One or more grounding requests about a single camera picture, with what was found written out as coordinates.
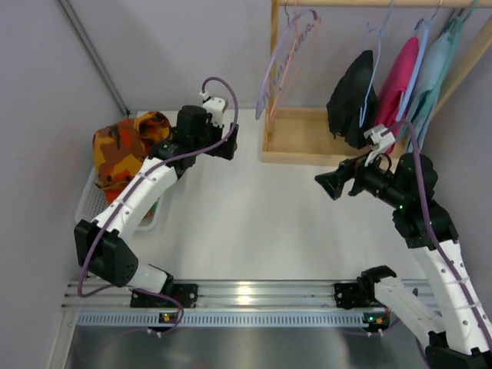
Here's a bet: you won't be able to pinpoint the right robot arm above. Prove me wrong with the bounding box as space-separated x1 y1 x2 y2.
314 154 491 368

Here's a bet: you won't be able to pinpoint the blue hanger with black trousers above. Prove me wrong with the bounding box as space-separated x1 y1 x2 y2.
358 0 395 128

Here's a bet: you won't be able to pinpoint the lilac plastic hanger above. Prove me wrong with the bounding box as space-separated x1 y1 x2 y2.
255 8 321 120

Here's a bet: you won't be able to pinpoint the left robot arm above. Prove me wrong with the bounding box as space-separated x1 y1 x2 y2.
74 105 239 295

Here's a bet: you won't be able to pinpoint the wooden clothes rack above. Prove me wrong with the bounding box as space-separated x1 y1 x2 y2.
256 1 491 166

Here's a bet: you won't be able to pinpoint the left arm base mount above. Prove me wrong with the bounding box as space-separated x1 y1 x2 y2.
130 283 198 308

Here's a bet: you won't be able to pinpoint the light blue trousers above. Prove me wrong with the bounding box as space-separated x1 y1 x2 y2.
404 31 456 149

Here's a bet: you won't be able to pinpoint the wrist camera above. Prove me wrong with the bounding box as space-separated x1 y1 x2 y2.
200 91 228 128
364 125 396 167

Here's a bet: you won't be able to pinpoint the blue hanger with pink trousers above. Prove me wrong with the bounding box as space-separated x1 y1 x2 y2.
396 18 433 122

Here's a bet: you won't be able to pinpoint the teal plastic hanger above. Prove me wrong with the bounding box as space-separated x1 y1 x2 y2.
444 0 479 60

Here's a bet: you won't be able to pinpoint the pink trousers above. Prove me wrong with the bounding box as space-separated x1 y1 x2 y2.
374 36 421 155

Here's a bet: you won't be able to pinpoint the black trousers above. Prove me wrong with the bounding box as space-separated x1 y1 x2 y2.
326 50 378 149

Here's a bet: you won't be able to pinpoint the aluminium rail frame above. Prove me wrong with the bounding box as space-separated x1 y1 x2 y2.
45 0 474 369

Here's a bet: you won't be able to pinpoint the orange camouflage trousers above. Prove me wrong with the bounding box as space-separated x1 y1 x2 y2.
92 111 172 203

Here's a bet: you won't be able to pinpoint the pink plastic hanger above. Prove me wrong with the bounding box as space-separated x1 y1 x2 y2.
265 1 321 119

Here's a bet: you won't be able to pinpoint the white plastic basket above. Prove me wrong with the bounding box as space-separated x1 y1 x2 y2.
75 168 164 231

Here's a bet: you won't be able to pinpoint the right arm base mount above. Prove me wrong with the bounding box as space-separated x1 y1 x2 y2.
334 282 383 310

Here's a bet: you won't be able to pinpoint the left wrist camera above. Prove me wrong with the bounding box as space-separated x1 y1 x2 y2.
200 91 228 128

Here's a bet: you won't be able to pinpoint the grey slotted cable duct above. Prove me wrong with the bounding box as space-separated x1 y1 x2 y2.
77 311 388 328

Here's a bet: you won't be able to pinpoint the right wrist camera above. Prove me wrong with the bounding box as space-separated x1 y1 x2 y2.
364 125 396 167

